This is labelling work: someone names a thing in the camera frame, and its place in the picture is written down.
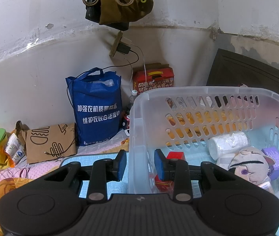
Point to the blue non-woven tote bag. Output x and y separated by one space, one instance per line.
96 100

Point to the red small box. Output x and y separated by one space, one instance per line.
164 179

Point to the clear plastic water bottle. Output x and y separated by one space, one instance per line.
132 98

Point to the brown hanging bag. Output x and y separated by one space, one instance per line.
117 14

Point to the brown paper burger bag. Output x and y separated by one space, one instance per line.
47 143

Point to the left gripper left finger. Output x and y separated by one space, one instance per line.
104 171

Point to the grey plush doll toy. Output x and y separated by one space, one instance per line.
249 163

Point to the purple small box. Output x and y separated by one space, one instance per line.
274 160

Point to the dark wooden headboard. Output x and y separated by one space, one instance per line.
232 69

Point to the white snack packet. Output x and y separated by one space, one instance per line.
14 150

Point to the translucent white laundry basket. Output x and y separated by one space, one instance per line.
185 118

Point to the red gift carton box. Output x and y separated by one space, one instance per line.
153 76

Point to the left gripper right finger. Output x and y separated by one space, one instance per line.
182 186

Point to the red soda can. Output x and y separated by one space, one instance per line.
126 122

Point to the white tissue roll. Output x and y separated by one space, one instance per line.
227 143

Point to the black wall charger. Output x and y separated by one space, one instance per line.
123 48

